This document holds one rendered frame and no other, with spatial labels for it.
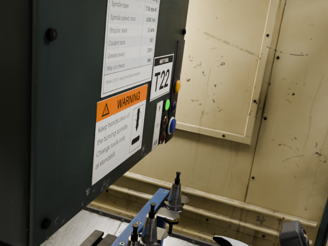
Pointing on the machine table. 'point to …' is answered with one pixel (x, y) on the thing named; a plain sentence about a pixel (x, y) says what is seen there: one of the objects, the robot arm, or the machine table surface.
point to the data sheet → (128, 44)
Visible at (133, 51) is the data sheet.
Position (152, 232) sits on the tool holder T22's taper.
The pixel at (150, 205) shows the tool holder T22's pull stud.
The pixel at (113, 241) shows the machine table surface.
